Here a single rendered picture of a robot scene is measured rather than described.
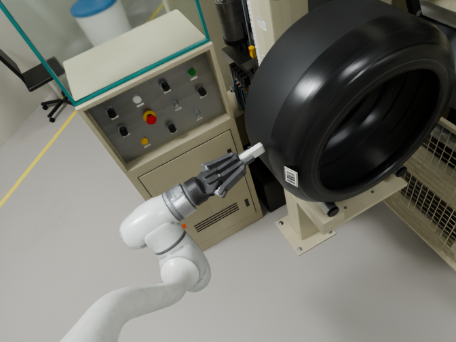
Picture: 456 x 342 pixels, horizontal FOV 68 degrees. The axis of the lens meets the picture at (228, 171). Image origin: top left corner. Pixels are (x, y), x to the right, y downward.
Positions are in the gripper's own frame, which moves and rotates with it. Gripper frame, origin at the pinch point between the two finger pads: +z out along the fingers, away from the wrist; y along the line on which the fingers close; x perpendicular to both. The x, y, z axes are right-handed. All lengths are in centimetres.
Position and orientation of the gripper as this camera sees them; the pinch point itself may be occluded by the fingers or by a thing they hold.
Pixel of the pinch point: (252, 153)
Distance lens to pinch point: 92.6
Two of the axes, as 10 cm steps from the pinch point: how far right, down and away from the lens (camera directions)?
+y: -4.3, -6.3, 6.4
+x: 3.5, 5.4, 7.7
